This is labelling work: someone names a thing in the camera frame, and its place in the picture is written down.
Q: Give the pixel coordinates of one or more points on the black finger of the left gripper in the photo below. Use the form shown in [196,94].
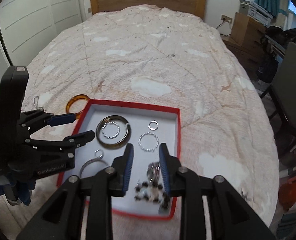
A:
[68,144]

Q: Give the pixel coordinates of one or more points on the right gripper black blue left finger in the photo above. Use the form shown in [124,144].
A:
[112,181]

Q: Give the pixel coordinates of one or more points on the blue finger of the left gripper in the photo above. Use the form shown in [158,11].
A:
[38,119]

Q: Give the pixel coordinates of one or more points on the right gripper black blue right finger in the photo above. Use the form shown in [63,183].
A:
[180,181]

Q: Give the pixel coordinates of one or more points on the blue gloved left hand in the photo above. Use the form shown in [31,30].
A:
[17,191]

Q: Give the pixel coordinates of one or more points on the silver wristwatch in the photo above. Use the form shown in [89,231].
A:
[153,172]

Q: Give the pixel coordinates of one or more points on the dark tortoiseshell bangle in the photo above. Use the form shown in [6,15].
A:
[121,142]

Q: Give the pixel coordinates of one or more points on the twisted silver bangle inner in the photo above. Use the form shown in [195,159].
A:
[113,123]

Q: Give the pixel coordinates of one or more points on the twisted silver bangle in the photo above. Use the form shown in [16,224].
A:
[113,123]
[148,149]

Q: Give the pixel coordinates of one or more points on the amber orange bangle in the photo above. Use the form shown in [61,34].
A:
[75,99]

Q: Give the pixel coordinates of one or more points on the red shallow cardboard box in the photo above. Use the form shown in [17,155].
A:
[146,127]

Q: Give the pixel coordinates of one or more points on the twisted silver bangle right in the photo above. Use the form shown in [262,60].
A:
[148,149]

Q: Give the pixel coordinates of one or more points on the white wardrobe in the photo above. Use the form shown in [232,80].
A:
[29,26]

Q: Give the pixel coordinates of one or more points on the pink cloud pattern blanket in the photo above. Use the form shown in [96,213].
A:
[157,56]

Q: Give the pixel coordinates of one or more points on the grey chair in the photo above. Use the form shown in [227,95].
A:
[283,94]

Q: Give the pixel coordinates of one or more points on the wooden nightstand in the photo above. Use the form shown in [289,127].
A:
[244,40]

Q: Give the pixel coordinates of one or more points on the black desk with items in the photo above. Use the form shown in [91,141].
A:
[274,42]

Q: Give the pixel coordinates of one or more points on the grey white storage box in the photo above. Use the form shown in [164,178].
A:
[255,11]

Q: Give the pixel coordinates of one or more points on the silver wire bangle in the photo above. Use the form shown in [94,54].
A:
[89,162]

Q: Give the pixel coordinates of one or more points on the wall power socket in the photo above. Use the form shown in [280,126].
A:
[225,18]

